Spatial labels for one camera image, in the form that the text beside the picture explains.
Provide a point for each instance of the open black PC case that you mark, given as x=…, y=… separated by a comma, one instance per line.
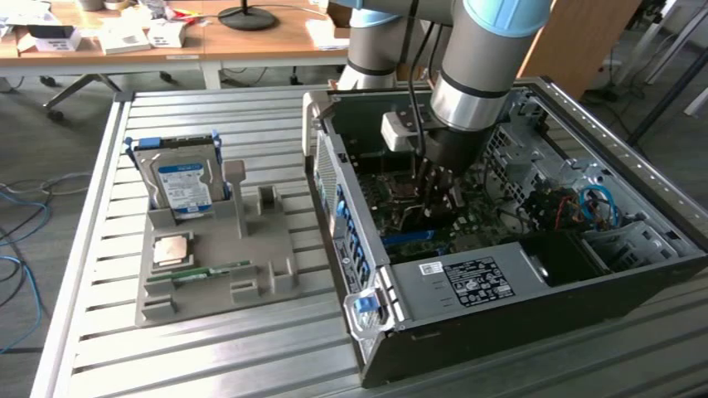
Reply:
x=498, y=331

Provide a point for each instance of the grey power supply unit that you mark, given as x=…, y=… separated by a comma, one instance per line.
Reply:
x=420, y=290

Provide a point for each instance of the wooden cabinet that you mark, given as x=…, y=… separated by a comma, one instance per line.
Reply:
x=586, y=41

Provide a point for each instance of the wooden desk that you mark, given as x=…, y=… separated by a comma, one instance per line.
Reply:
x=195, y=41

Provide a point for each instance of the copper-topped CPU chip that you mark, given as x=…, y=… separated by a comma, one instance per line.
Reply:
x=168, y=250

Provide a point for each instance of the blue expansion slot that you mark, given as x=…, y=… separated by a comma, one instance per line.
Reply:
x=410, y=238

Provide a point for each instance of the tape roll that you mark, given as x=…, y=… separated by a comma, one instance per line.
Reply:
x=118, y=5

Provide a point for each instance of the black and white box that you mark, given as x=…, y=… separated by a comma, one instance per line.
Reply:
x=55, y=41

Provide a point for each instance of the grey parts rack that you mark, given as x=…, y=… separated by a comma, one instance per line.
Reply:
x=222, y=244

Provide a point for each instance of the pile of papers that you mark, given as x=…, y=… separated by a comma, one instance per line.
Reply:
x=27, y=14

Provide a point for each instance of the flat white box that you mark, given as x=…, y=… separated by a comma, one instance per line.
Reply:
x=124, y=41

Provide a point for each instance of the green motherboard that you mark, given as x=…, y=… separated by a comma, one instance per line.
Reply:
x=487, y=224

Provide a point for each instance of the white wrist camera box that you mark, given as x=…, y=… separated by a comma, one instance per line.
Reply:
x=398, y=137

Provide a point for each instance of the black monitor stand base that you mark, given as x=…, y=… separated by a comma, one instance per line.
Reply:
x=248, y=18

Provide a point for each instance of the silver disk bay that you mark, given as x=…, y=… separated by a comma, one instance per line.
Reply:
x=636, y=244

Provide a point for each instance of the small white box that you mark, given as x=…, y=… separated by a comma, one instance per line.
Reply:
x=166, y=35

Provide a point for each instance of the grey leg with casters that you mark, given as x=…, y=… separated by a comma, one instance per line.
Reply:
x=72, y=89

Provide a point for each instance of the hard disk with blue carrier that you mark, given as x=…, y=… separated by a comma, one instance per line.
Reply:
x=183, y=186

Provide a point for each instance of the white paper stack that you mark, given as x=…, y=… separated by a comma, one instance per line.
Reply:
x=327, y=35

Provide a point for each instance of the blue case release latch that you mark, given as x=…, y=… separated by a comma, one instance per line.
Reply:
x=366, y=304

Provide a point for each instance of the green RAM stick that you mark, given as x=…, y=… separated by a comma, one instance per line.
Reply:
x=199, y=275

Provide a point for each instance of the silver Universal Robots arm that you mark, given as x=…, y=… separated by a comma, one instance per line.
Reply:
x=482, y=62

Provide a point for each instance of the red yellow packet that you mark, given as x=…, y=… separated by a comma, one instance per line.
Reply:
x=183, y=16

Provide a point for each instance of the metal CPU socket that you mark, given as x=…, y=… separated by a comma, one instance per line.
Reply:
x=395, y=186

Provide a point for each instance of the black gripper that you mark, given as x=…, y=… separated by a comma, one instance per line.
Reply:
x=454, y=149

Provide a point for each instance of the grey cup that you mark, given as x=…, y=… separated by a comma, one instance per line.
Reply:
x=91, y=4

